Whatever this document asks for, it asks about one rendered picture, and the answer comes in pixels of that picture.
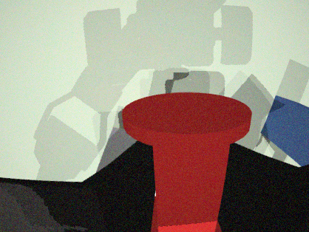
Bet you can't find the blue flat bar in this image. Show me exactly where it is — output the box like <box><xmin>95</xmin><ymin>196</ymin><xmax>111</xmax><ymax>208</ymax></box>
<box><xmin>261</xmin><ymin>96</ymin><xmax>309</xmax><ymax>166</ymax></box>

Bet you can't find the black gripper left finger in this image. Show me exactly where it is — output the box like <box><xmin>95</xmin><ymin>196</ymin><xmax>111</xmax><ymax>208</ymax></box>
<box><xmin>0</xmin><ymin>140</ymin><xmax>155</xmax><ymax>232</ymax></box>

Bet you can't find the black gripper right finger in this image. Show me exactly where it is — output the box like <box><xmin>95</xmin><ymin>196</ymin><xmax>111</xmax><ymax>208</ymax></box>
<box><xmin>217</xmin><ymin>143</ymin><xmax>309</xmax><ymax>232</ymax></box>

